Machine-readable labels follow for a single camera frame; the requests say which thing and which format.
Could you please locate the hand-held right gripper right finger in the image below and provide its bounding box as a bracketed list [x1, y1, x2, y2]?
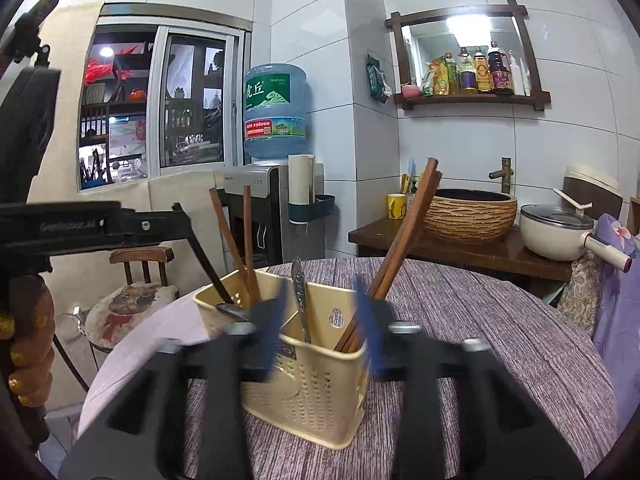
[352, 275, 586, 480]

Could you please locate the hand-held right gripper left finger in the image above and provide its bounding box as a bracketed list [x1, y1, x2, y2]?
[57, 297, 291, 480]

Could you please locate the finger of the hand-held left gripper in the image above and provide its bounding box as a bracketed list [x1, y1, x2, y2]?
[172, 203, 237, 307]

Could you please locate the brown wooden chopstick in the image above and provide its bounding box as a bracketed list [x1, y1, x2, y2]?
[208, 186, 256, 308]
[334, 157, 439, 353]
[243, 185, 262, 307]
[345, 170, 444, 354]

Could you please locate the metal spoon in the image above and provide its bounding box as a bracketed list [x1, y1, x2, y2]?
[291, 256, 312, 345]
[216, 302, 251, 322]

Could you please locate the cream plastic utensil holder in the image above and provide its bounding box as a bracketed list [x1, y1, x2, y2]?
[192, 266, 372, 449]

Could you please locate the person's left hand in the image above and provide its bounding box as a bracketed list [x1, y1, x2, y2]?
[0, 275, 56, 411]

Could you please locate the wooden chair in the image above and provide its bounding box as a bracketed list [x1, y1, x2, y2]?
[85, 247, 180, 354]

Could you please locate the water dispenser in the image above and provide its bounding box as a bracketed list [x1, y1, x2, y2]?
[215, 162, 326, 271]

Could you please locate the printed round seat cushion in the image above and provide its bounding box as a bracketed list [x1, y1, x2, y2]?
[85, 282, 180, 353]

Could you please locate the black tripod stand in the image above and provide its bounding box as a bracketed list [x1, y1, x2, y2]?
[0, 0, 69, 203]

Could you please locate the dark wooden counter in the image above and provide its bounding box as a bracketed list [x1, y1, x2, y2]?
[348, 217, 574, 298]

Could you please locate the woven wicker basin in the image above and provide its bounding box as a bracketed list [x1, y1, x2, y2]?
[422, 189, 519, 245]

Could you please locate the sliding glass window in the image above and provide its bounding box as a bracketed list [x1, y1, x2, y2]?
[77, 2, 253, 192]

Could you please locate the blue water jug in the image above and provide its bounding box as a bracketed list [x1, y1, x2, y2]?
[243, 63, 308, 159]

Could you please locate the cream pot with glass lid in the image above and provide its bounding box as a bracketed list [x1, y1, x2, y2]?
[519, 203, 633, 274]

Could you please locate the bronze faucet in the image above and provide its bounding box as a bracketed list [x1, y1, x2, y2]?
[489, 157, 515, 195]

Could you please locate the beige paisley cloth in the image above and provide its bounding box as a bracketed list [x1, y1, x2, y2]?
[556, 255, 609, 332]

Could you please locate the purple floral cloth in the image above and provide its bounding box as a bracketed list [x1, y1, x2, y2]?
[592, 212, 640, 442]

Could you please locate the dark wooden framed shelf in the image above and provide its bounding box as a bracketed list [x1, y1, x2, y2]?
[384, 0, 552, 112]

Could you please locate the green packet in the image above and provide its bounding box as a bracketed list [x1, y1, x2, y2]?
[365, 50, 394, 104]

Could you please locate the yellow seasoning packet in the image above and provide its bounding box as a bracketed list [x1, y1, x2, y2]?
[425, 57, 449, 96]

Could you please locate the brown and cream rice cooker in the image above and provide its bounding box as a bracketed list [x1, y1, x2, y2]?
[562, 165, 624, 221]

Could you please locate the green bottle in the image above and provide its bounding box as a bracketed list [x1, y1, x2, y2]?
[444, 52, 460, 95]

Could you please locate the yellow oil bottle purple label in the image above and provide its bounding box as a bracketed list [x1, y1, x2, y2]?
[457, 47, 479, 95]

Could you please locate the amber sauce bottle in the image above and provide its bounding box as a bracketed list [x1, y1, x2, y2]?
[472, 46, 494, 94]

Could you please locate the dark soy sauce bottle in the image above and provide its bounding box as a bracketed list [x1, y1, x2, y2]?
[487, 41, 515, 96]

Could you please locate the white bottle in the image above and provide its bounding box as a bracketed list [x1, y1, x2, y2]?
[507, 50, 527, 96]

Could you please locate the grey blue wall holder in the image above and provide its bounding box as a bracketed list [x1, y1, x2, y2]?
[290, 194, 336, 224]

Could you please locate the black cable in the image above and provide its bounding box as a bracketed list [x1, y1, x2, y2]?
[51, 334, 91, 392]

